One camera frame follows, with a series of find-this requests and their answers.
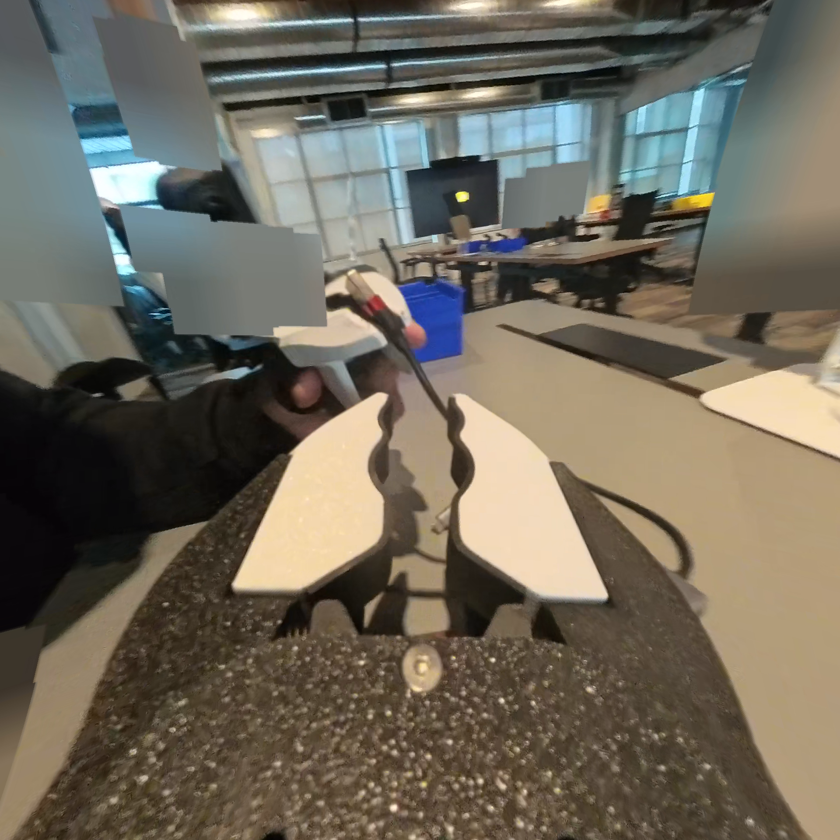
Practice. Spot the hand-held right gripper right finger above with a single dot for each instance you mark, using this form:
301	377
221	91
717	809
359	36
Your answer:
525	525

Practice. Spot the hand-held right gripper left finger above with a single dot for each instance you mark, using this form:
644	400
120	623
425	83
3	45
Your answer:
308	518

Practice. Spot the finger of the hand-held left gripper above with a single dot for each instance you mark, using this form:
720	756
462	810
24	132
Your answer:
400	308
328	344

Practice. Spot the grey usb hub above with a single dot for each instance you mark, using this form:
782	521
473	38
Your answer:
689	590

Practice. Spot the person's left forearm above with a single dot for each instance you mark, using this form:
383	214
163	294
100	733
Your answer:
131	453

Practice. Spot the person's left hand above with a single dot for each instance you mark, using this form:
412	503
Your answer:
308	420

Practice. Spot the blue plastic bin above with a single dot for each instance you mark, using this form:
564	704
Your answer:
436	315

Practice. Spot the small blue bin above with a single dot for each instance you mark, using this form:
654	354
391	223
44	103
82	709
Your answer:
505	244

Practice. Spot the long wooden table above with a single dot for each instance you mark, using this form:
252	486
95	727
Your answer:
558	253

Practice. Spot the black mat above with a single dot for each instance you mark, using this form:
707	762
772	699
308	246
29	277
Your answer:
630	349

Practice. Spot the black office chair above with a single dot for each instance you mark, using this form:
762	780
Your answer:
636	213

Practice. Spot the white flat board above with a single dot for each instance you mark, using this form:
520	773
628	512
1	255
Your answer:
768	407

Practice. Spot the yellow storage bin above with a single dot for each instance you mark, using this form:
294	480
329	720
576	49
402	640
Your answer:
689	202

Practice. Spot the black wall monitor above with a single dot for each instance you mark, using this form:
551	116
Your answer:
433	197

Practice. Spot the silver ventilation duct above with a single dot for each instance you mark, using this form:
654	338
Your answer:
459	26
426	71

